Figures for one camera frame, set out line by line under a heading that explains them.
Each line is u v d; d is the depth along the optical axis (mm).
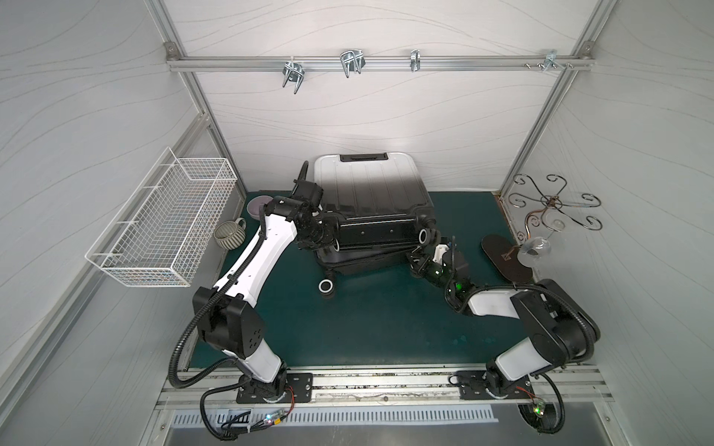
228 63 798
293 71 785
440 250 822
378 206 858
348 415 703
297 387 735
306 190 647
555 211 741
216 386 641
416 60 782
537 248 747
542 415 717
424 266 801
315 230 664
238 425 685
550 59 765
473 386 733
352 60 765
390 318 862
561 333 447
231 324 428
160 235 687
